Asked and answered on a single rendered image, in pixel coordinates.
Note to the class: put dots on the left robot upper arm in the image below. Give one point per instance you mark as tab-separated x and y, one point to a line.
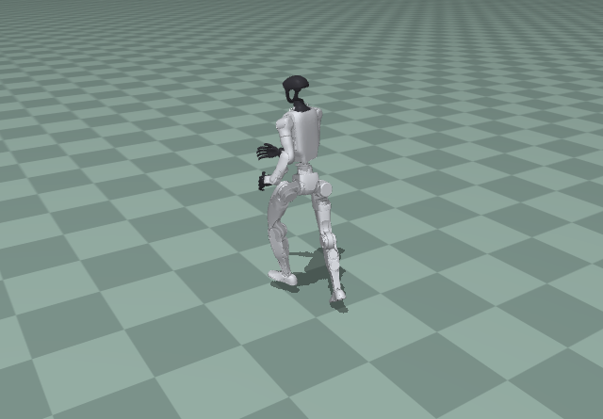
284	126

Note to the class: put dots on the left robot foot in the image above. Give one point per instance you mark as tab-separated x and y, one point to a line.
278	276

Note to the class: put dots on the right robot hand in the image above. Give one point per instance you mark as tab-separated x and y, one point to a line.
271	151

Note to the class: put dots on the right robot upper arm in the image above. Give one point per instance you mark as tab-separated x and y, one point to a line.
319	111

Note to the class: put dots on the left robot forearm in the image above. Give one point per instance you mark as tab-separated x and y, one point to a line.
281	169

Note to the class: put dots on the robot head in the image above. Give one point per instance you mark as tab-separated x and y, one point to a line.
297	83

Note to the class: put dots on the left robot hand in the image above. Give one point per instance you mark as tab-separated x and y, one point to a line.
261	182

